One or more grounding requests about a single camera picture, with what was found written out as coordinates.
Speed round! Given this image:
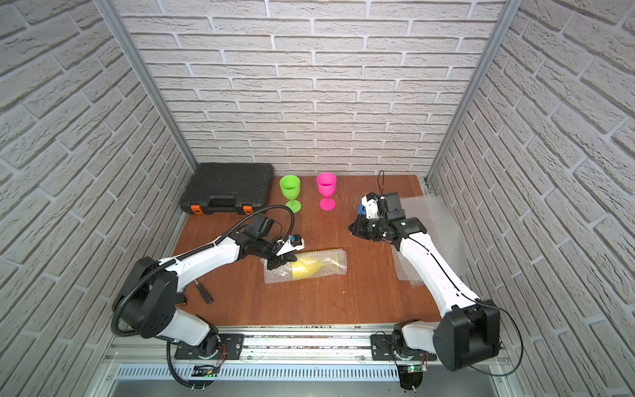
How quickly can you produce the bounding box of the yellow plastic wine glass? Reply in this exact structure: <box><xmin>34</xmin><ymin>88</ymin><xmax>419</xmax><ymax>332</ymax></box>
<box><xmin>291</xmin><ymin>258</ymin><xmax>341</xmax><ymax>281</ymax></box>

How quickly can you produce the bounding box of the bubble wrap sheet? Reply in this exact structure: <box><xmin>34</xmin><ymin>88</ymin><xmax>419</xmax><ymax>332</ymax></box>
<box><xmin>261</xmin><ymin>248</ymin><xmax>347</xmax><ymax>284</ymax></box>
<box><xmin>400</xmin><ymin>195</ymin><xmax>468</xmax><ymax>277</ymax></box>

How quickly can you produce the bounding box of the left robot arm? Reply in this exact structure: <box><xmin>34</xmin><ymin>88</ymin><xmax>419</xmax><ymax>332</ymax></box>
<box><xmin>111</xmin><ymin>233</ymin><xmax>304</xmax><ymax>347</ymax></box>

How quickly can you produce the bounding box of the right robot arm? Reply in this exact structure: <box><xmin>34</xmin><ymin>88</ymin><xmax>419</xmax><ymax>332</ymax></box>
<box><xmin>349</xmin><ymin>214</ymin><xmax>500</xmax><ymax>372</ymax></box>

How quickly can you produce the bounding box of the pink plastic wine glass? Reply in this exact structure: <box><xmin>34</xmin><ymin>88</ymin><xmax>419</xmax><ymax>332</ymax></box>
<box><xmin>316</xmin><ymin>172</ymin><xmax>337</xmax><ymax>211</ymax></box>

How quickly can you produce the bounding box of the green plastic wine glass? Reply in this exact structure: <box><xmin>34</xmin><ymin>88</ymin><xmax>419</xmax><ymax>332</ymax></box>
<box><xmin>279</xmin><ymin>175</ymin><xmax>302</xmax><ymax>213</ymax></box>

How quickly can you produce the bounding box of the black plastic tool case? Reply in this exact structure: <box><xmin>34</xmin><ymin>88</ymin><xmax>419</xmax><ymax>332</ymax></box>
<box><xmin>180</xmin><ymin>162</ymin><xmax>275</xmax><ymax>215</ymax></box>

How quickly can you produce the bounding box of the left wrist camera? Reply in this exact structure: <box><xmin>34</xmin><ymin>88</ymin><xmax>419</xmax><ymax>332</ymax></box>
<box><xmin>273</xmin><ymin>234</ymin><xmax>304</xmax><ymax>256</ymax></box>

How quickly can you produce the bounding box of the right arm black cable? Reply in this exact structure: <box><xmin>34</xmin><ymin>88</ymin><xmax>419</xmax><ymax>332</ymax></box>
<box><xmin>375</xmin><ymin>170</ymin><xmax>525</xmax><ymax>378</ymax></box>

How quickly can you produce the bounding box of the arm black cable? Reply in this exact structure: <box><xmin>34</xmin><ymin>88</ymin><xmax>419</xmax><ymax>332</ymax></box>
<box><xmin>110</xmin><ymin>204</ymin><xmax>297</xmax><ymax>389</ymax></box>
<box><xmin>375</xmin><ymin>170</ymin><xmax>525</xmax><ymax>378</ymax></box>

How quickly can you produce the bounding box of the black handled screwdriver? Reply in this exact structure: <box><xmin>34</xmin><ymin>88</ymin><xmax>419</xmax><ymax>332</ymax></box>
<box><xmin>194</xmin><ymin>280</ymin><xmax>213</xmax><ymax>304</ymax></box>

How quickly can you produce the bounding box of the aluminium mounting rail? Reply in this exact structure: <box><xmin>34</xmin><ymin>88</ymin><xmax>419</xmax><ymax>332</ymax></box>
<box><xmin>98</xmin><ymin>324</ymin><xmax>512</xmax><ymax>383</ymax></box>

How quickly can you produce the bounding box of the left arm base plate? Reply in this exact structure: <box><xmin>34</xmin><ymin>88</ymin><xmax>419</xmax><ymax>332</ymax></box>
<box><xmin>175</xmin><ymin>333</ymin><xmax>245</xmax><ymax>361</ymax></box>

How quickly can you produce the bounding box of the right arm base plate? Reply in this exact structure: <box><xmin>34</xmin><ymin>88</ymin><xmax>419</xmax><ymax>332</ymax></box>
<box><xmin>370</xmin><ymin>332</ymin><xmax>438</xmax><ymax>362</ymax></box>

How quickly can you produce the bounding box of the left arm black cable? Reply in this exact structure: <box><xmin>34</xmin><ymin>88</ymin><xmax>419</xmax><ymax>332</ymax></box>
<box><xmin>110</xmin><ymin>204</ymin><xmax>297</xmax><ymax>389</ymax></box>

